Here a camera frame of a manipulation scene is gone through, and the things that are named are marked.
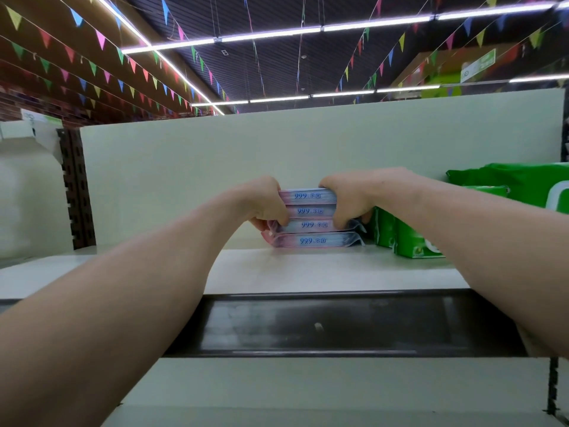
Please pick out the person's left hand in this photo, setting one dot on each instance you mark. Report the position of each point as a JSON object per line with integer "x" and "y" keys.
{"x": 262, "y": 202}

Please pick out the long ceiling light strip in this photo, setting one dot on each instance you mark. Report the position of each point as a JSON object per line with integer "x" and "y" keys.
{"x": 356, "y": 24}

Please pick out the green yellow store sign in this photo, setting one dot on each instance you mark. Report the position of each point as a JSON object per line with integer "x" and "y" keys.
{"x": 458, "y": 75}

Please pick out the person's right hand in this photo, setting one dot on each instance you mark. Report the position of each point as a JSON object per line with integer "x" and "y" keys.
{"x": 369, "y": 189}

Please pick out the diagonal ceiling light strip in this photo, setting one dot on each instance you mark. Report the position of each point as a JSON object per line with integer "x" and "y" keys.
{"x": 160, "y": 57}

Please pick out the green wall sign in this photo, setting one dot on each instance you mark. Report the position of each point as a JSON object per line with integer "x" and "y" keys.
{"x": 42, "y": 118}

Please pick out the person's left forearm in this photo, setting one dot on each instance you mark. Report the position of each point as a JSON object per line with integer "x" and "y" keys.
{"x": 107, "y": 324}

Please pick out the pink-blue wipes packet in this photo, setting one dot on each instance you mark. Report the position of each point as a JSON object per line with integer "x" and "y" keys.
{"x": 313, "y": 240}
{"x": 311, "y": 211}
{"x": 307, "y": 196}
{"x": 316, "y": 225}

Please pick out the metal store shelving unit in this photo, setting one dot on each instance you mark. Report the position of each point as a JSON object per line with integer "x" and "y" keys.
{"x": 267, "y": 146}

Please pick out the person's right forearm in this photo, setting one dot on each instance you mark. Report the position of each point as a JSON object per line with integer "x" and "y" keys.
{"x": 498, "y": 253}

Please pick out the short ceiling light strip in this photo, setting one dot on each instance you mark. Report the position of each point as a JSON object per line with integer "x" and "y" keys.
{"x": 342, "y": 93}

